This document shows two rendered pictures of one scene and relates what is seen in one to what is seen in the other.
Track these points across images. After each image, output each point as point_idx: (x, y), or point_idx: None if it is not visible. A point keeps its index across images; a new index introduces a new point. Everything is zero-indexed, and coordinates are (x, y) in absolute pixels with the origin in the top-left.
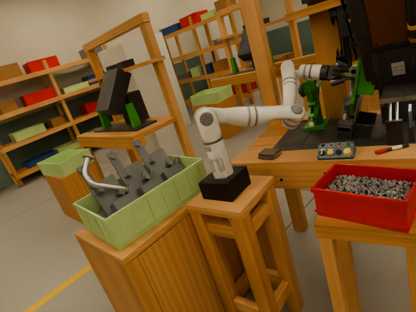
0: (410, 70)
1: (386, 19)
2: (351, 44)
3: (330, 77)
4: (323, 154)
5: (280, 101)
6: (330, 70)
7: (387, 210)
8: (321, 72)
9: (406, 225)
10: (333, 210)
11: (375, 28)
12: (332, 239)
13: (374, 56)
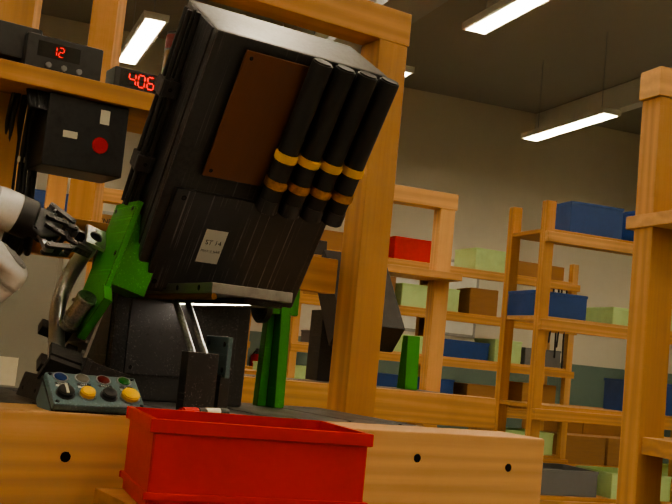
0: (226, 258)
1: (250, 126)
2: (140, 159)
3: (42, 230)
4: (72, 394)
5: None
6: (41, 217)
7: (332, 462)
8: (26, 210)
9: (361, 498)
10: (199, 487)
11: (227, 134)
12: None
13: (191, 197)
